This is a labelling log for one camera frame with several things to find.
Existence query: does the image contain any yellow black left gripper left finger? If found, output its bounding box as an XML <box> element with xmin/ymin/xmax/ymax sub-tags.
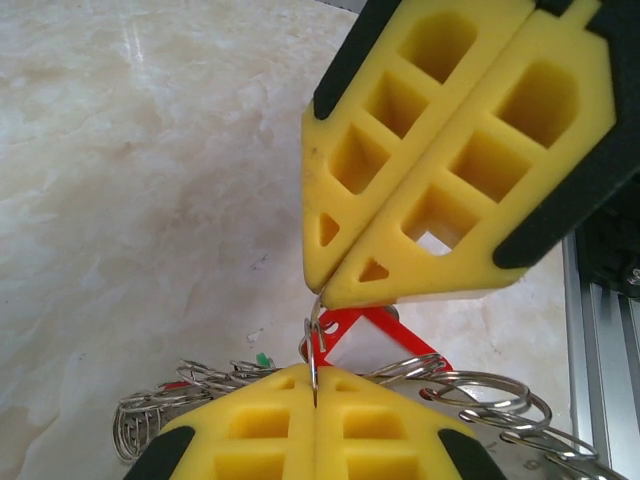
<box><xmin>122</xmin><ymin>363</ymin><xmax>319</xmax><ymax>480</ymax></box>

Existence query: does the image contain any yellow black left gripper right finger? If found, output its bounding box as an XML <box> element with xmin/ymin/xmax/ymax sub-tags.
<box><xmin>315</xmin><ymin>364</ymin><xmax>509</xmax><ymax>480</ymax></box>

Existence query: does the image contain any key with red tag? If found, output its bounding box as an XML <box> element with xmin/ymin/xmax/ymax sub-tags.
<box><xmin>298</xmin><ymin>299</ymin><xmax>456</xmax><ymax>384</ymax></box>

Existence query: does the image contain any numbered metal disc with keyrings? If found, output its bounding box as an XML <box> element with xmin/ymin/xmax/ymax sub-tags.
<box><xmin>113</xmin><ymin>349</ymin><xmax>640</xmax><ymax>480</ymax></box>

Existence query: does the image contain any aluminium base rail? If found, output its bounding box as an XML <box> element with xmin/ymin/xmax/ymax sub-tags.
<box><xmin>562</xmin><ymin>234</ymin><xmax>640</xmax><ymax>480</ymax></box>

